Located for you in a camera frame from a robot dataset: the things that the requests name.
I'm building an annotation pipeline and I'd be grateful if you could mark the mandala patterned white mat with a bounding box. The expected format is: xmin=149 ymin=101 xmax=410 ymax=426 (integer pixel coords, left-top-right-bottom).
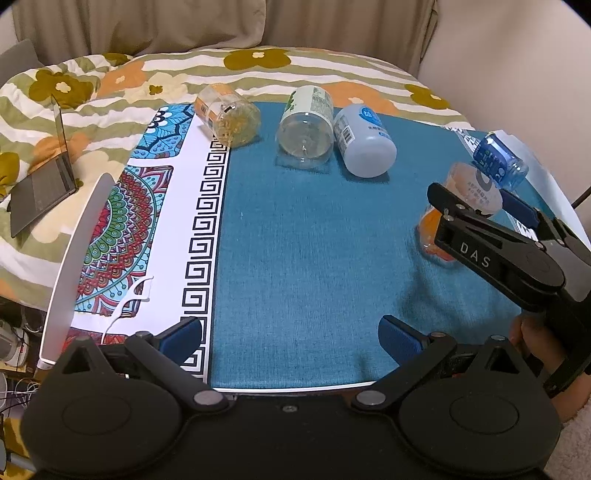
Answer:
xmin=37 ymin=104 xmax=229 ymax=379

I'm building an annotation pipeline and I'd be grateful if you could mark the beige curtain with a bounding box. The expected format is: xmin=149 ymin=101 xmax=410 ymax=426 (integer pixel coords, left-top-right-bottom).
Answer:
xmin=12 ymin=0 xmax=439 ymax=74

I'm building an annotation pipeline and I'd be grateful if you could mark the grey open laptop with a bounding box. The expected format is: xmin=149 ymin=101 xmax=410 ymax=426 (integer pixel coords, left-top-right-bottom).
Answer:
xmin=9 ymin=97 xmax=77 ymax=238

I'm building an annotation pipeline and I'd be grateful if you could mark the person right hand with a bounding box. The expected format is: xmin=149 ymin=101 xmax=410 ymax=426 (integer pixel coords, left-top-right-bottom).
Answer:
xmin=509 ymin=314 xmax=590 ymax=423

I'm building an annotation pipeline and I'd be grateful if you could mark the white blue label cup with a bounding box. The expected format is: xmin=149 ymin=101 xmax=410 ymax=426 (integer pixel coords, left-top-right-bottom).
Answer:
xmin=334 ymin=104 xmax=398 ymax=179

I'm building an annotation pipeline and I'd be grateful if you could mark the floral striped duvet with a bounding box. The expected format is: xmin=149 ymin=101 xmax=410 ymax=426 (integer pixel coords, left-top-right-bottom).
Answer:
xmin=1 ymin=46 xmax=469 ymax=310

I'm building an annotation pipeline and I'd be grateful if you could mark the teal blue cloth mat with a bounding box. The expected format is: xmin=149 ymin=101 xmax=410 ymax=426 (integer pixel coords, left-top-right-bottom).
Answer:
xmin=209 ymin=103 xmax=519 ymax=389

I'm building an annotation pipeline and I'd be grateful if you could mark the green label clear cup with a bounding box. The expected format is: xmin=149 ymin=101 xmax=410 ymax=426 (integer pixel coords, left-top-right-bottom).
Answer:
xmin=276 ymin=85 xmax=334 ymax=170

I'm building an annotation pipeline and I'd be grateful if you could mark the dark blue plastic cup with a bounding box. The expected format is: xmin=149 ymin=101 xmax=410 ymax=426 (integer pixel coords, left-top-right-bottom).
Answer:
xmin=473 ymin=132 xmax=529 ymax=191

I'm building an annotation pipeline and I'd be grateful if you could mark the orange label plastic cup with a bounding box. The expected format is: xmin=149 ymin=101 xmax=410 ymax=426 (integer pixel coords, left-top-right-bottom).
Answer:
xmin=417 ymin=161 xmax=505 ymax=263

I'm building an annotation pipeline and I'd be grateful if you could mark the yellow label plastic cup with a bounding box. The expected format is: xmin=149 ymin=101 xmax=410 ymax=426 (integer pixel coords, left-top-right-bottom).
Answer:
xmin=194 ymin=83 xmax=260 ymax=148

